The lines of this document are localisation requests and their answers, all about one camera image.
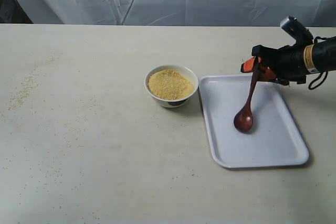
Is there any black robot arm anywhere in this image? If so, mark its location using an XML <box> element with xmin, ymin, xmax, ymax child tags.
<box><xmin>240</xmin><ymin>37</ymin><xmax>335</xmax><ymax>86</ymax></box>

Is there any white plastic tray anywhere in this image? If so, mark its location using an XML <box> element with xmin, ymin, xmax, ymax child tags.
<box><xmin>199</xmin><ymin>75</ymin><xmax>309</xmax><ymax>169</ymax></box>

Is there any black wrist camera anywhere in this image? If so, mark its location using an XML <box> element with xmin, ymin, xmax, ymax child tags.
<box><xmin>280</xmin><ymin>16</ymin><xmax>313</xmax><ymax>46</ymax></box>

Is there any brown wooden spoon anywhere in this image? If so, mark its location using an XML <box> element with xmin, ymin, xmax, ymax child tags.
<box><xmin>234</xmin><ymin>57</ymin><xmax>261</xmax><ymax>133</ymax></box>

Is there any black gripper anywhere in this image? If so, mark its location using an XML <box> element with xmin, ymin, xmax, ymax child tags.
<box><xmin>240</xmin><ymin>44</ymin><xmax>315</xmax><ymax>86</ymax></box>

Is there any white ceramic bowl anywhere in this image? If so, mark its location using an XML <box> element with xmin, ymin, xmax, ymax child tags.
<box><xmin>144</xmin><ymin>65</ymin><xmax>198</xmax><ymax>108</ymax></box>

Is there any yellow-brown granular powder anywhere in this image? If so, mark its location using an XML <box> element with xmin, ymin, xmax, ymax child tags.
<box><xmin>148</xmin><ymin>69</ymin><xmax>195</xmax><ymax>100</ymax></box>

